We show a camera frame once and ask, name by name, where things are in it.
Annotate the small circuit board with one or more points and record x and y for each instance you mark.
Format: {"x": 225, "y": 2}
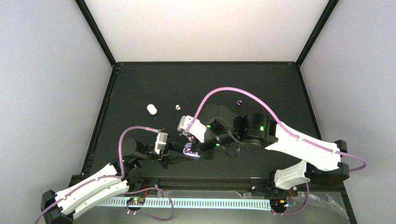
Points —
{"x": 134, "y": 201}

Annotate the light blue slotted cable duct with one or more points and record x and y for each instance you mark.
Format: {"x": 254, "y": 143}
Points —
{"x": 193, "y": 203}

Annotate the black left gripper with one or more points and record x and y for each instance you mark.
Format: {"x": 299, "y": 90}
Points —
{"x": 163, "y": 157}

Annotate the white oval charging case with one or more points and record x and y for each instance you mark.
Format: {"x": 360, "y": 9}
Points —
{"x": 152, "y": 109}

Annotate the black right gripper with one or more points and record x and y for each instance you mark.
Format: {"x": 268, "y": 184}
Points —
{"x": 208, "y": 152}

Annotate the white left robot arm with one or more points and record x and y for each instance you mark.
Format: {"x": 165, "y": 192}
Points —
{"x": 120, "y": 176}

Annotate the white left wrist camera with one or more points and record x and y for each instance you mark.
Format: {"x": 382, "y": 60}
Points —
{"x": 160, "y": 143}

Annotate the lavender earbud charging case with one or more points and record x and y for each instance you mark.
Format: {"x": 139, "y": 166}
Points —
{"x": 187, "y": 150}

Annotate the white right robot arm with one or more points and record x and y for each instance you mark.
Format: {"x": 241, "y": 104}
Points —
{"x": 319, "y": 161}

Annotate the black frame rail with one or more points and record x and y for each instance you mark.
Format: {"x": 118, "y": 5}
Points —
{"x": 256, "y": 185}

